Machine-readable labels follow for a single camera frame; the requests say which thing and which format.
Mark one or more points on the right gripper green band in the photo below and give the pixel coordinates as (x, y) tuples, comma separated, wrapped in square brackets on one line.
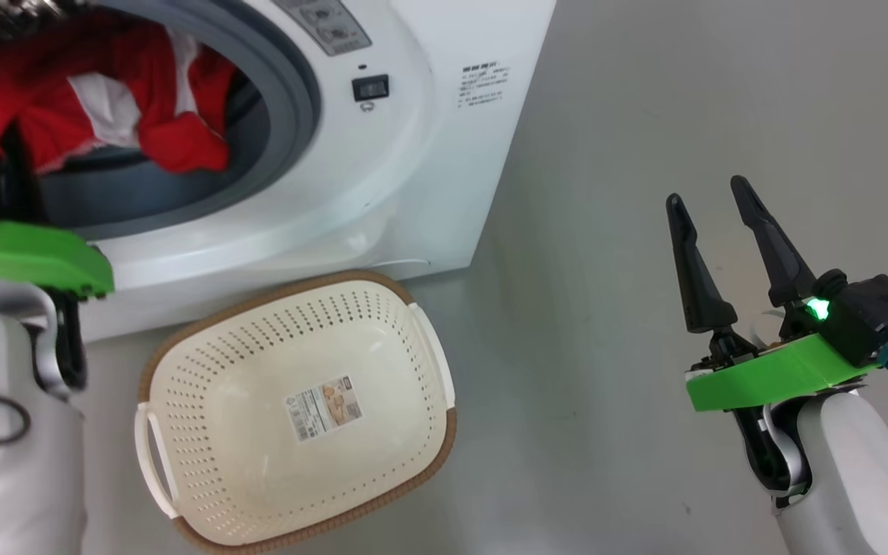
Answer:
[(775, 378)]

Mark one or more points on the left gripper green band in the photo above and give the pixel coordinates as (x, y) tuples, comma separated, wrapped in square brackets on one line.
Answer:
[(28, 254)]

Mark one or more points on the red and white garment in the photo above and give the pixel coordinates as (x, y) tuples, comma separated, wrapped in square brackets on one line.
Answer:
[(182, 146)]

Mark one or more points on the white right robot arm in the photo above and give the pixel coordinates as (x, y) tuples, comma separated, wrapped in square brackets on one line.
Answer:
[(852, 478)]

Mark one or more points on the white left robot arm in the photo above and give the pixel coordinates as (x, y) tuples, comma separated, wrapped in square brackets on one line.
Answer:
[(5, 486)]

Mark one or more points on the grey rubber door gasket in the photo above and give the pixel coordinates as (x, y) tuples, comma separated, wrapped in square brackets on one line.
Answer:
[(290, 100)]

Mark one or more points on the white front-load washing machine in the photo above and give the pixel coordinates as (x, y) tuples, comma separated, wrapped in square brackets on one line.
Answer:
[(428, 154)]

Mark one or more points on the cream perforated laundry basket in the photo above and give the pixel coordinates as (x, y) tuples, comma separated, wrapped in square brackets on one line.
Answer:
[(382, 370)]

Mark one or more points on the paper label in basket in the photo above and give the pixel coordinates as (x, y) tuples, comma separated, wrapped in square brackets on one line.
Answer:
[(323, 408)]

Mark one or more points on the grey warning sticker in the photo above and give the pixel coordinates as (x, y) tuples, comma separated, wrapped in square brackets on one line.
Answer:
[(328, 27)]

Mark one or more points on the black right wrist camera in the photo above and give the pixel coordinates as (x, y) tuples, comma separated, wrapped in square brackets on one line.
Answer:
[(872, 316)]

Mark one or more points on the black door latch switch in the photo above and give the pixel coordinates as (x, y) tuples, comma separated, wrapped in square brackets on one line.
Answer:
[(371, 88)]

